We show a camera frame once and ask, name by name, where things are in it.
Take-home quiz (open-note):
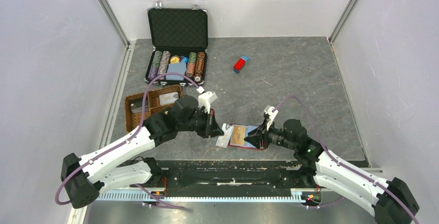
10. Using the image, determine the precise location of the brown orange chip stack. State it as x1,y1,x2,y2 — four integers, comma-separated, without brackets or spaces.
194,52,206,82

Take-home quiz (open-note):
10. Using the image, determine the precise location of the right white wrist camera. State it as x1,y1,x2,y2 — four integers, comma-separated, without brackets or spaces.
264,105,279,130

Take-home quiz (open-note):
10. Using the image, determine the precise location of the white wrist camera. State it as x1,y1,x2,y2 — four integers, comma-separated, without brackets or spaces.
196,86,218,114
264,105,279,130

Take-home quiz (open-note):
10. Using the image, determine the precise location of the brown woven divided basket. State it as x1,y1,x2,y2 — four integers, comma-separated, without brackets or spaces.
124,84,184,133

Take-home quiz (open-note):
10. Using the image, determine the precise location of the black poker chip case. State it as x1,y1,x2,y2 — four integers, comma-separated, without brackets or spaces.
144,8,209,85

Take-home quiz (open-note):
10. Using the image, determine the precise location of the purple cable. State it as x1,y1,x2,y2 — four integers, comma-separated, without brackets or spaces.
54,72,204,210
272,95,421,224

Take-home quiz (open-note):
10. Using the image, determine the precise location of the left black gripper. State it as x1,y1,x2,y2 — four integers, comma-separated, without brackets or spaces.
178,107,224,139

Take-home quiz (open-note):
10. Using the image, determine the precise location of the dark card in basket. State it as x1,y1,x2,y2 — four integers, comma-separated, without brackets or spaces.
129,98,142,114

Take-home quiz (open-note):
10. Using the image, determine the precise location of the green red chip stack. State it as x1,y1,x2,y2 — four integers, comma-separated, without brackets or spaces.
186,52,197,78

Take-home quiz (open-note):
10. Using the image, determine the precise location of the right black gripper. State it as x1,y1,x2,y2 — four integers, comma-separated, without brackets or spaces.
243,118,297,151

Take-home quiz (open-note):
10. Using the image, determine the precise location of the grey purple chip stack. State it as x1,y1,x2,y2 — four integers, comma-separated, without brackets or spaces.
157,51,170,80

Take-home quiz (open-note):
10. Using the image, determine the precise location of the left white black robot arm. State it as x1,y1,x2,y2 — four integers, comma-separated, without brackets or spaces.
55,92,224,209

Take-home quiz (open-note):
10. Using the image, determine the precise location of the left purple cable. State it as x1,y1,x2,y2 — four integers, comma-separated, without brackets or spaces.
54,72,204,210

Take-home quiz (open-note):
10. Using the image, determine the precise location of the red blue toy brick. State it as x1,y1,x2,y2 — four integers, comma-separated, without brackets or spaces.
233,56,251,73

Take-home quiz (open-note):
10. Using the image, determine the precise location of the white toothed cable rail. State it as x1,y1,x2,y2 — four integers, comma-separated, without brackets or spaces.
96,189,305,203

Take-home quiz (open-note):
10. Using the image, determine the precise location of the red leather card holder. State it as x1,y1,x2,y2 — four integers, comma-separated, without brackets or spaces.
228,126,261,150

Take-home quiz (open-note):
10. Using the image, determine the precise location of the blue playing card deck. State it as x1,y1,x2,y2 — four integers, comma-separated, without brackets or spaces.
166,62,186,81

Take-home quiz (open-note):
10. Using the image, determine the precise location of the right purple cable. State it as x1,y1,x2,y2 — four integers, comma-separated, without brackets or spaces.
272,95,421,224

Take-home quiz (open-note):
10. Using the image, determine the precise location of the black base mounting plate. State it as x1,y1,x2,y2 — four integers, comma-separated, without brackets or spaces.
142,160,321,197

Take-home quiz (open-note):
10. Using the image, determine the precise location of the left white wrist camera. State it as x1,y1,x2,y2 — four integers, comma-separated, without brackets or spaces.
196,86,218,114

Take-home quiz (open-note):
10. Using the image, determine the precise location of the green purple chip stack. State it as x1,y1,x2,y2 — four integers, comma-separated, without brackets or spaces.
147,51,163,80

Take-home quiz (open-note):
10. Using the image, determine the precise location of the white VIP card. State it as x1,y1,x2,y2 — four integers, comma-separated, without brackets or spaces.
216,123,234,148

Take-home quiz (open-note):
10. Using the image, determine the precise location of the grey card in basket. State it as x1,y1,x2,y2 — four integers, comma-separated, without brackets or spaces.
159,92,180,106

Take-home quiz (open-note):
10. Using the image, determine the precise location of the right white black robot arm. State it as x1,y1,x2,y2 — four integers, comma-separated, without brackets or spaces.
245,119,420,223

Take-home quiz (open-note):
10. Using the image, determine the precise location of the gold card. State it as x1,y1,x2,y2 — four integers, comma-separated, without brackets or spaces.
229,125,247,146

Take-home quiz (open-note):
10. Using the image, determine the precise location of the yellow dealer button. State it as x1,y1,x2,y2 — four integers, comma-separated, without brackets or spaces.
170,55,180,64

